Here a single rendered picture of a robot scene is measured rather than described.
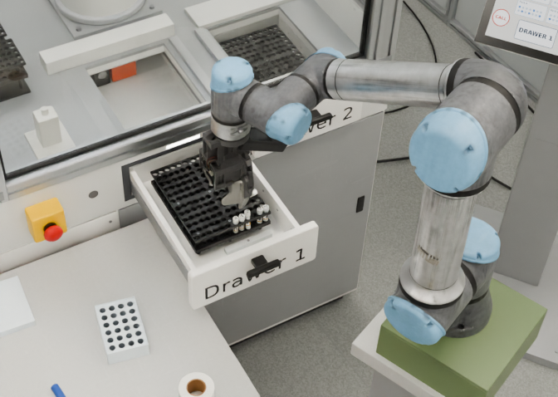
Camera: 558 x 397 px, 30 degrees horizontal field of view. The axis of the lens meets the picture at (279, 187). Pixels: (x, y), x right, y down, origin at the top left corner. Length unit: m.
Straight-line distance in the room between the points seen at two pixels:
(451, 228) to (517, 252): 1.49
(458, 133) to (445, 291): 0.39
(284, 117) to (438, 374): 0.61
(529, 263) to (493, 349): 1.14
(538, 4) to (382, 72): 0.84
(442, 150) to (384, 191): 1.94
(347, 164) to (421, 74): 0.93
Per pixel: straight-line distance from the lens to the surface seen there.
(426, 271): 1.79
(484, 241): 1.95
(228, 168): 1.98
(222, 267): 2.07
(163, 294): 2.23
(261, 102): 1.82
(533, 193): 2.99
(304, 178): 2.58
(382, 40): 2.41
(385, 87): 1.78
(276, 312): 2.97
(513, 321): 2.13
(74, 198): 2.26
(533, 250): 3.16
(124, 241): 2.33
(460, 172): 1.55
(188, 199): 2.21
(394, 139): 3.66
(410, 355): 2.09
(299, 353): 3.06
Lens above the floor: 2.54
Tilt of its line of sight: 47 degrees down
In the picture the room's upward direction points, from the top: 3 degrees clockwise
